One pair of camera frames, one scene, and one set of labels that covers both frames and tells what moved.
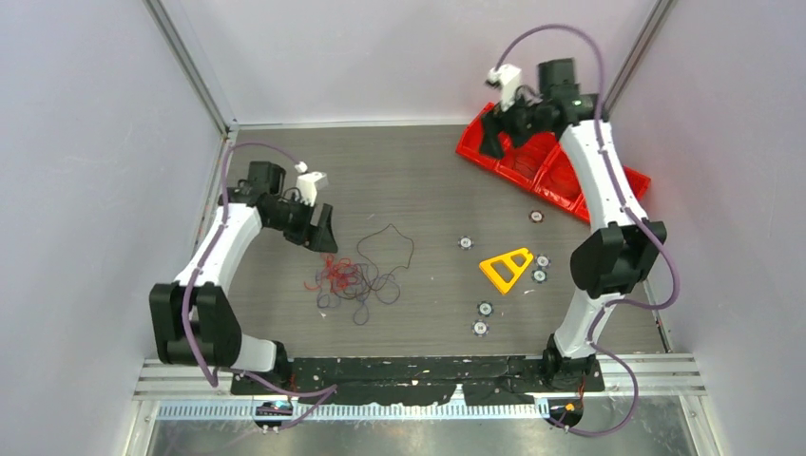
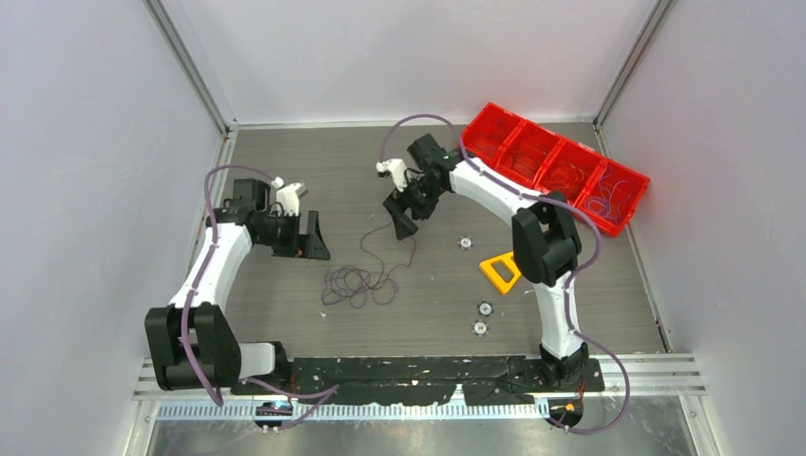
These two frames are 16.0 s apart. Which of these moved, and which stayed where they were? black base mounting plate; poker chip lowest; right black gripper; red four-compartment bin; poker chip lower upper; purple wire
Moved: right black gripper; purple wire
Stayed: black base mounting plate; poker chip lower upper; red four-compartment bin; poker chip lowest
